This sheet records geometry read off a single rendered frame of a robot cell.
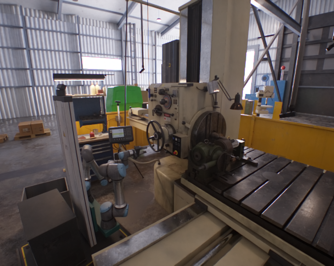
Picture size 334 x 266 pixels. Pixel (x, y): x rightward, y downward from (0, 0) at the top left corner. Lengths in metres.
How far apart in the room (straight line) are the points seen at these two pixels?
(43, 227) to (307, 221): 1.87
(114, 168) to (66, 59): 13.66
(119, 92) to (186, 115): 4.13
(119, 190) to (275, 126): 3.21
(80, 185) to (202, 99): 1.53
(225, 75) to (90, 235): 2.34
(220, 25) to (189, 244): 2.33
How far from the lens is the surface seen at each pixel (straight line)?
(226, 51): 2.34
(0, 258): 2.92
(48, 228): 1.62
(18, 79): 14.68
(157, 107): 2.16
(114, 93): 5.71
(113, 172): 1.48
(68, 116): 1.43
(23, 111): 14.83
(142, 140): 4.87
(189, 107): 1.85
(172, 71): 3.01
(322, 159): 3.80
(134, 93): 5.95
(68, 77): 3.26
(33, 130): 8.02
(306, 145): 3.79
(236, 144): 2.04
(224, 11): 2.46
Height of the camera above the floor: 1.84
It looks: 16 degrees down
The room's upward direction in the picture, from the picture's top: straight up
